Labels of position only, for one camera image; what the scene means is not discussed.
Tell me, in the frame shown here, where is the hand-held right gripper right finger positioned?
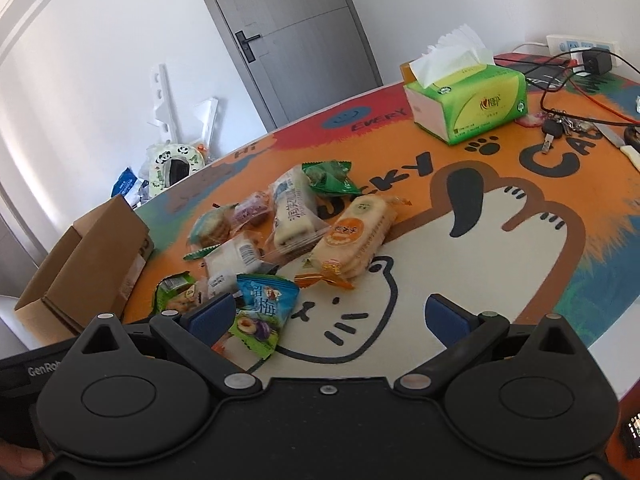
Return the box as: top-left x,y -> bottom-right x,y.
394,294 -> 583,399

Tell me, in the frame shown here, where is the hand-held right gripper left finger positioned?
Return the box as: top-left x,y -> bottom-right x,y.
75,292 -> 263,400

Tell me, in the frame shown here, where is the brown cardboard box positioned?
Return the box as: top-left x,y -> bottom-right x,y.
14,194 -> 154,347

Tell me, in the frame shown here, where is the green snack packet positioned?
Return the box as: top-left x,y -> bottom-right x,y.
301,159 -> 362,199

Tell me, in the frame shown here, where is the person's left hand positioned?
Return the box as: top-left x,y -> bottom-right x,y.
0,441 -> 51,480

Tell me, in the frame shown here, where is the green biscuit packet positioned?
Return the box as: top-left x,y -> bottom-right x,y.
152,270 -> 212,317

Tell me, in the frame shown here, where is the blue plum candy packet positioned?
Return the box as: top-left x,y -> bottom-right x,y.
227,273 -> 301,359

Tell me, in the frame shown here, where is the short white bread packet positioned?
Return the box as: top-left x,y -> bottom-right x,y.
201,232 -> 271,302

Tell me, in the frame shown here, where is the printed cat table mat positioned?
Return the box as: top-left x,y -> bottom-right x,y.
134,67 -> 640,402

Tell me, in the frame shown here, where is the round cookie packet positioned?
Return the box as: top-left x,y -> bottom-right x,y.
187,204 -> 236,250

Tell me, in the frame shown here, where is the purple snack packet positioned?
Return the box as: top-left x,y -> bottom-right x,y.
231,190 -> 274,229

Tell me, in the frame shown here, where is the orange rice cracker packet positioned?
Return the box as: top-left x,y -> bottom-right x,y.
294,194 -> 412,292

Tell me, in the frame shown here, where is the long white bread packet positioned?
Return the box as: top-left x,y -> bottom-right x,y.
269,165 -> 327,257

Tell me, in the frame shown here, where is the blue plastic bag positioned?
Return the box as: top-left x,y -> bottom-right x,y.
110,166 -> 142,199

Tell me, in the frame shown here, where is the dark device with lights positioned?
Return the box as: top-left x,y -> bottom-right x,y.
619,411 -> 640,462

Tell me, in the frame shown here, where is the tall white rack board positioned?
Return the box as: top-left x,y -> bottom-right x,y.
146,62 -> 178,147

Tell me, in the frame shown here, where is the bunch of keys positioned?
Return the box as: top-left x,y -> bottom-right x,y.
539,114 -> 597,155

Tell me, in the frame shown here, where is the green tissue box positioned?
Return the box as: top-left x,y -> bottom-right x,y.
399,23 -> 529,147

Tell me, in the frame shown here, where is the black flat pouch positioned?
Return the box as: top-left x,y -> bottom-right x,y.
520,62 -> 578,92

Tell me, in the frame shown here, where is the red flat book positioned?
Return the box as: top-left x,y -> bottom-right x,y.
493,52 -> 576,69

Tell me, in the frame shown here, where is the black power adapter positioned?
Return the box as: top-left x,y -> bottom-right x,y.
581,49 -> 614,77

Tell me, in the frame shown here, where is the grey door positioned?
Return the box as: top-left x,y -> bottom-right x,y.
186,0 -> 385,131

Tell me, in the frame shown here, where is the white power strip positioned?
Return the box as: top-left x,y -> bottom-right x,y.
545,34 -> 621,57

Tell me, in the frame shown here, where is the panda print seat ring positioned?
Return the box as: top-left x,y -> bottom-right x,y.
147,142 -> 207,197

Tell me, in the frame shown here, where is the white shelf bracket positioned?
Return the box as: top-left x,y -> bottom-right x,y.
191,97 -> 221,162

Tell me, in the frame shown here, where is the black cable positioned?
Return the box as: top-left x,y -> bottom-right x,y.
517,49 -> 640,127

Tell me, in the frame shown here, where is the white handled knife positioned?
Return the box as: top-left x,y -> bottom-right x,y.
592,122 -> 640,170

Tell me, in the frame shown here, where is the black door handle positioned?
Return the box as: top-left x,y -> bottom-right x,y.
235,30 -> 262,63

